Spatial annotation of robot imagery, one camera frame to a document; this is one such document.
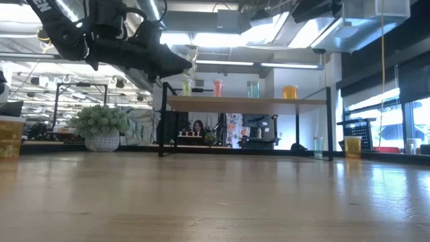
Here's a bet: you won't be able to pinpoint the long ceiling light bar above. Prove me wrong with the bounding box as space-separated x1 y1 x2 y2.
260 62 323 71
0 52 65 61
196 59 255 67

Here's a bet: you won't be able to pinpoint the person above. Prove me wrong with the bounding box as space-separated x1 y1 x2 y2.
190 119 207 138

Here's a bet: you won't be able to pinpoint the black aluminium table frame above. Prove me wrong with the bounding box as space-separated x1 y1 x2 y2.
19 143 430 165

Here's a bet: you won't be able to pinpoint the red seat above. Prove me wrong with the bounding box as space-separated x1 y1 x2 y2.
374 146 402 155

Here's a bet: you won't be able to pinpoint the small red pill bottle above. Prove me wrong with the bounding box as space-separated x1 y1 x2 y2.
212 79 223 98

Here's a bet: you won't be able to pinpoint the white container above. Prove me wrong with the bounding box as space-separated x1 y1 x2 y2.
404 137 423 155

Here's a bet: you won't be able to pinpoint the black background workstation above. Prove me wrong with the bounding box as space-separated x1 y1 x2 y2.
238 113 282 151

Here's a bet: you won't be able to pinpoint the black metal gantry frame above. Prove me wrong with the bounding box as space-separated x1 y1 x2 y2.
53 82 108 132

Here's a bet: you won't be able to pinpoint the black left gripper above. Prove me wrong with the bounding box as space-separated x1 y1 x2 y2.
82 0 194 83

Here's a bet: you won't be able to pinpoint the yellow hanging cable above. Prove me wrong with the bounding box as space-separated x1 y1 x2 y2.
378 0 386 142

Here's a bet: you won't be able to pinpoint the green artificial plant in pot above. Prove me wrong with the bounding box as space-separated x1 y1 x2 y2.
69 104 130 153

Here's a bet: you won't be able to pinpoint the floral patterned banner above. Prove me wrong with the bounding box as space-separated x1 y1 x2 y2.
226 113 243 148

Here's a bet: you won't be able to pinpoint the orange cup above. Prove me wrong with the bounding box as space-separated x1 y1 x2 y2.
344 135 363 159

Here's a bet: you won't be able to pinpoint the black yellow ceiling cable reel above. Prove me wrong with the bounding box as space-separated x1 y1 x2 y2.
36 27 52 51

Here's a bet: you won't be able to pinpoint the black perforated rack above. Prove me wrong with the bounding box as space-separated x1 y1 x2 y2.
337 117 378 152

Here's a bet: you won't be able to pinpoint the silver rectangular air duct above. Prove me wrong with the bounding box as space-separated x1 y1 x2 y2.
310 0 413 54

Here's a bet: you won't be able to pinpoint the dark grey background monitor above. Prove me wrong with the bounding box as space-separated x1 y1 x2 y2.
0 100 24 118

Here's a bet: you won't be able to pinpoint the small yellow pill bottle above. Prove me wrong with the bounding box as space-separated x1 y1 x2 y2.
181 79 193 97
181 44 200 77

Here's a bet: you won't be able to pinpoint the wooden shelf black metal frame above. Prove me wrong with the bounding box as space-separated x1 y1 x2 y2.
158 81 334 162

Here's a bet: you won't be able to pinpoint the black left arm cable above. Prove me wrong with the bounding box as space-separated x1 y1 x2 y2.
122 0 169 38

